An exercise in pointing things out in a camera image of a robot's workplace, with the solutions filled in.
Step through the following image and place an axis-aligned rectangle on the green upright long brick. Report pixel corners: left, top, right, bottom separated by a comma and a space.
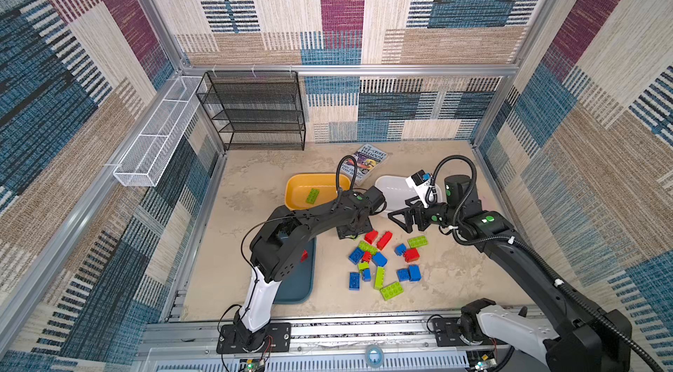
374, 267, 386, 291

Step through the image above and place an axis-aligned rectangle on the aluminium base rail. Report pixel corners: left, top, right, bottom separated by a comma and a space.
130, 306, 543, 372

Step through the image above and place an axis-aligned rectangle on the small blue lego brick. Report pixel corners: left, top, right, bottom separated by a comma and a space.
394, 244, 407, 256

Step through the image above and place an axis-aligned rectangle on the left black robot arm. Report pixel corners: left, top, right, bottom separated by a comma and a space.
219, 155, 386, 353

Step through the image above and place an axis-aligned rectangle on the yellow plastic bin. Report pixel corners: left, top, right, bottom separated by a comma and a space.
284, 173, 338, 210

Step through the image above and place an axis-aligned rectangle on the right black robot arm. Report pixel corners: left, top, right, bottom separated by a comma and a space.
388, 155, 661, 371

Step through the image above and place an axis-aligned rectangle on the green long brick bottom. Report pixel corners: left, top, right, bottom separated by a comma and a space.
380, 282, 404, 301

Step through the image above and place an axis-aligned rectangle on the red square lego brick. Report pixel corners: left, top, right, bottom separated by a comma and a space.
364, 230, 379, 245

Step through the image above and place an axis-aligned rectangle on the small blue brick lower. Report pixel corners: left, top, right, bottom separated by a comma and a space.
361, 269, 372, 282

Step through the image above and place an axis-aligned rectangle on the black wire shelf rack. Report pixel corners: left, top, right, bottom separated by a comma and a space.
196, 70, 307, 150

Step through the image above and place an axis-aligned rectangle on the green lego brick right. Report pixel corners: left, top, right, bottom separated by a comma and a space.
408, 235, 429, 249

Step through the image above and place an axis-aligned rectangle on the blue brick lower-right small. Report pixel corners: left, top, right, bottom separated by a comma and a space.
396, 269, 410, 282

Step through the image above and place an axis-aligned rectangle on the white plastic bin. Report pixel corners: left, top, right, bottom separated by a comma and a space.
374, 175, 418, 214

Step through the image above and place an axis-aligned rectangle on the red long lego brick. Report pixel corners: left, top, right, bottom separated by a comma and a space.
376, 231, 393, 250

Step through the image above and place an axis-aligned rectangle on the blue tall brick lower-right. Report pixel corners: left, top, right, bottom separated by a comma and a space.
408, 264, 422, 283

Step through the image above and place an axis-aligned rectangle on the paperback children's book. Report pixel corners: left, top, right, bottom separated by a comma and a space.
354, 144, 388, 186

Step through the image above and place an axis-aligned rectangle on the white wire mesh basket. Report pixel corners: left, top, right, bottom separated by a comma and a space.
114, 76, 201, 187

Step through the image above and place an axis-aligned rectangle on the green long lego brick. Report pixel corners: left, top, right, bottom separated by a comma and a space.
305, 188, 320, 205

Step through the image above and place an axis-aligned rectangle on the small red centre brick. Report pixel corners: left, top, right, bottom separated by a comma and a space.
361, 251, 373, 263

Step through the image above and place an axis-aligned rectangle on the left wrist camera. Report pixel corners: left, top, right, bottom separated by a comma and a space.
363, 186, 387, 215

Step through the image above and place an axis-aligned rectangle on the red lego brick right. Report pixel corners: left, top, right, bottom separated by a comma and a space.
403, 248, 420, 263

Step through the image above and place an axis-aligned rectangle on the green long centre brick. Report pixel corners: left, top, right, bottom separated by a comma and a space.
358, 241, 379, 256

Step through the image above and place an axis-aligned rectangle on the dark teal plastic bin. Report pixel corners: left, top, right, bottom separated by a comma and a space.
273, 240, 317, 305

